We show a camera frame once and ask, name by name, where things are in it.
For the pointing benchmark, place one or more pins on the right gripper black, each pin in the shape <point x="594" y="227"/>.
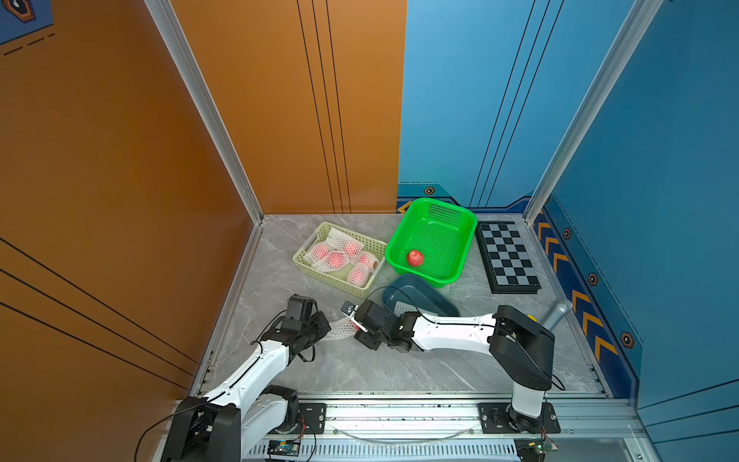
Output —
<point x="365" y="340"/>

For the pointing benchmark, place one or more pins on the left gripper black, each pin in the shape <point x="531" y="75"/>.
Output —
<point x="322" y="323"/>

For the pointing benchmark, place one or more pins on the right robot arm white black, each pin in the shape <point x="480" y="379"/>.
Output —
<point x="523" y="348"/>

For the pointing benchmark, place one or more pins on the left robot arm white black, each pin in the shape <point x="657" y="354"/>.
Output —
<point x="231" y="419"/>

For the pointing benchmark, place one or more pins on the dark teal plastic tray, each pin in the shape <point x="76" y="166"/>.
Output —
<point x="409" y="292"/>

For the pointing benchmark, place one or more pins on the netted apple right of basket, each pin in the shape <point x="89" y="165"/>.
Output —
<point x="362" y="270"/>

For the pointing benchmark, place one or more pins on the cream perforated plastic basket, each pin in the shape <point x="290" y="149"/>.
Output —
<point x="337" y="279"/>

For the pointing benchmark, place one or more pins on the netted apple left of basket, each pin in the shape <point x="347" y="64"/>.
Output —
<point x="317" y="252"/>

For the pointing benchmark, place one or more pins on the left green circuit board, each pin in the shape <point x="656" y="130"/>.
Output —
<point x="283" y="449"/>

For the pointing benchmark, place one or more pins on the green circuit board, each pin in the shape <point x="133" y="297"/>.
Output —
<point x="530" y="450"/>
<point x="283" y="449"/>

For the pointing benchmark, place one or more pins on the green plastic mesh basket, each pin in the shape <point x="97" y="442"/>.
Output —
<point x="442" y="232"/>

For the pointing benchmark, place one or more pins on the black white checkerboard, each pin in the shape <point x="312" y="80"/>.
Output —
<point x="507" y="263"/>

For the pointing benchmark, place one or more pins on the silver metal cylinder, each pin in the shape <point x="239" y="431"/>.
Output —
<point x="556" y="314"/>

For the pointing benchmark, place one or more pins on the right green circuit board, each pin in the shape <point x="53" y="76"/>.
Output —
<point x="530" y="450"/>

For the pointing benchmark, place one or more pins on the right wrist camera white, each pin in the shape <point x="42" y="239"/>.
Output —
<point x="349" y="310"/>

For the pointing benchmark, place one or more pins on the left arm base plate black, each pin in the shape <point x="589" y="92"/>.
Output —
<point x="300" y="417"/>

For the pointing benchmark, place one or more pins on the aluminium front rail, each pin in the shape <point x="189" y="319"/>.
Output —
<point x="429" y="417"/>

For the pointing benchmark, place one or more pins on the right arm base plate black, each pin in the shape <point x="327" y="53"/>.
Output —
<point x="501" y="418"/>

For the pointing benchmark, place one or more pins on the left aluminium corner post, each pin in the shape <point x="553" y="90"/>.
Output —
<point x="173" y="35"/>

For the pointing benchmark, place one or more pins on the aluminium corner post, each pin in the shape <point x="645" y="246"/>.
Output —
<point x="636" y="23"/>
<point x="173" y="35"/>

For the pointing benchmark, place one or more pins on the right aluminium corner post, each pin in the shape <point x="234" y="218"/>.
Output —
<point x="636" y="23"/>

